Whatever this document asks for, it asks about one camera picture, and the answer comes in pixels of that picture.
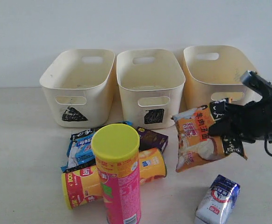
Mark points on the blue white milk carton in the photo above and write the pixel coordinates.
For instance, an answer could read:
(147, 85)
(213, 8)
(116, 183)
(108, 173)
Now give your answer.
(218, 202)

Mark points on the pink chips can yellow lid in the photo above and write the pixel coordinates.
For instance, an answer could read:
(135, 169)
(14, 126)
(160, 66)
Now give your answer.
(120, 182)

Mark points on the cream bin circle mark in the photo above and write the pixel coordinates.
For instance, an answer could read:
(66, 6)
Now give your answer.
(213, 72)

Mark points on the blue instant noodle packet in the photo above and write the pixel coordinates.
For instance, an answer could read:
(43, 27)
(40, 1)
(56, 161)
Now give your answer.
(81, 149)

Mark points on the cream bin square mark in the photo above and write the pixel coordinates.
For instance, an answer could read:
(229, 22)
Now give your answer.
(151, 83)

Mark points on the cream bin triangle mark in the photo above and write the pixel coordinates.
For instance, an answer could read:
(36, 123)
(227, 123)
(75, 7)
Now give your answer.
(79, 87)

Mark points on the orange instant noodle packet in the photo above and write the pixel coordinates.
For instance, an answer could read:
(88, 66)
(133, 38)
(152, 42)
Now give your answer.
(196, 147)

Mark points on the purple small box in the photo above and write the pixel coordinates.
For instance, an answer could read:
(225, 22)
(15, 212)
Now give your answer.
(151, 139)

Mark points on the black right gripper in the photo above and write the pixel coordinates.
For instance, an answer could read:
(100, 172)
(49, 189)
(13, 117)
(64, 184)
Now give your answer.
(251, 122)

